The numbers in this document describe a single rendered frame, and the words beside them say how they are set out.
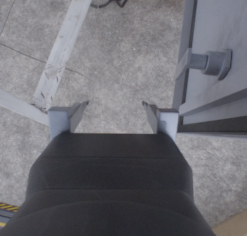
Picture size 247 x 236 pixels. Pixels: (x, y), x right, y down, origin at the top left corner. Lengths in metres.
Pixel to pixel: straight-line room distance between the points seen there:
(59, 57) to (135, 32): 0.47
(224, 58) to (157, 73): 0.85
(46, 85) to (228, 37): 0.75
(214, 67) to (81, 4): 0.83
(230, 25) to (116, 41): 0.93
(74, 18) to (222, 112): 0.83
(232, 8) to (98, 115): 0.86
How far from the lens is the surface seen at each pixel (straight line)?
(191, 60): 0.18
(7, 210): 0.87
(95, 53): 1.09
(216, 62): 0.18
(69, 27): 0.91
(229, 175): 1.09
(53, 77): 0.85
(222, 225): 1.12
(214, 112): 0.20
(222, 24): 0.23
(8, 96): 0.69
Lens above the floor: 0.97
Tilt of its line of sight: 82 degrees down
